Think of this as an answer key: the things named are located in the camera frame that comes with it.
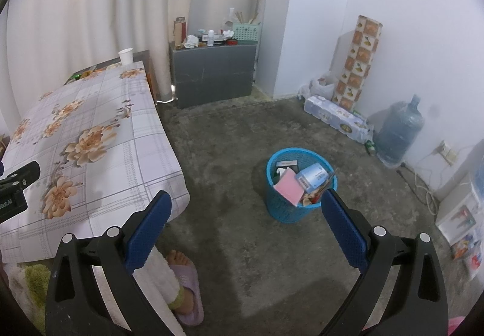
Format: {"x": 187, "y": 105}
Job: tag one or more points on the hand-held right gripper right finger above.
{"x": 344, "y": 230}

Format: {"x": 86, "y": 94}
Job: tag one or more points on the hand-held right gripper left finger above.
{"x": 149, "y": 230}

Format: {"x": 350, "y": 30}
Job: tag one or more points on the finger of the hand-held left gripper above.
{"x": 22, "y": 175}

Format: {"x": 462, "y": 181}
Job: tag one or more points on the blue plastic waste basket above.
{"x": 287, "y": 211}

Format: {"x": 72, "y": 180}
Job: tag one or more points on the white cardboard box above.
{"x": 287, "y": 163}

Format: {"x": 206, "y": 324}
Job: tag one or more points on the person's foot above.
{"x": 177, "y": 258}

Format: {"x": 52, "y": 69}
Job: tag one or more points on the white fuzzy trouser leg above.
{"x": 158, "y": 275}

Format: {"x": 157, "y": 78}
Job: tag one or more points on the purple slipper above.
{"x": 185, "y": 277}

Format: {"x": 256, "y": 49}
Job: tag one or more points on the pale blue barcode package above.
{"x": 314, "y": 173}

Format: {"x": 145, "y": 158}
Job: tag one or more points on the pink flat packet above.
{"x": 289, "y": 184}

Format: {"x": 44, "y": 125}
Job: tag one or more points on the floral tablecloth table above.
{"x": 94, "y": 112}

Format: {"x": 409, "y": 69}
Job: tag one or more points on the blue water jug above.
{"x": 397, "y": 131}
{"x": 479, "y": 173}

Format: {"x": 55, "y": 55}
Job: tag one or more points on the green yellow packet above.
{"x": 81, "y": 75}

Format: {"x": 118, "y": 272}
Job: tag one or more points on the white printed appliance box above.
{"x": 457, "y": 207}

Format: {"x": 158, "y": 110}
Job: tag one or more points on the printed plastic bags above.
{"x": 472, "y": 256}

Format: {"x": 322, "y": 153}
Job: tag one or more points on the white plastic bag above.
{"x": 319, "y": 86}

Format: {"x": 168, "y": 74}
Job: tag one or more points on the pink cloth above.
{"x": 455, "y": 328}

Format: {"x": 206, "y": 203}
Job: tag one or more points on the white paper cup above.
{"x": 126, "y": 57}

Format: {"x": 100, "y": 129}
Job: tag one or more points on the tile patterned roll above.
{"x": 359, "y": 63}

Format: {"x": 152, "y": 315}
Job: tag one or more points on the grey cabinet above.
{"x": 211, "y": 75}

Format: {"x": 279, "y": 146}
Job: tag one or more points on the white crumpled cloth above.
{"x": 191, "y": 41}

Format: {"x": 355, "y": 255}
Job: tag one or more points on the small white bottle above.
{"x": 210, "y": 39}

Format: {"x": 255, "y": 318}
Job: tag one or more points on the reddish tall bottle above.
{"x": 180, "y": 31}

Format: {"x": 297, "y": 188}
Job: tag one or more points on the red round tin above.
{"x": 231, "y": 42}

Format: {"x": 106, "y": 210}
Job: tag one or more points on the white crumpled tissue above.
{"x": 228, "y": 34}

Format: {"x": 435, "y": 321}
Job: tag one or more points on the green perforated basket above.
{"x": 245, "y": 33}

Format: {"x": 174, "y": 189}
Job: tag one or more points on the clear plastic bottle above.
{"x": 231, "y": 18}

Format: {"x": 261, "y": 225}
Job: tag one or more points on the bundle of wooden sticks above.
{"x": 239, "y": 17}

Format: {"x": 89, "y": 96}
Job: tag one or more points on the wall socket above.
{"x": 448, "y": 153}

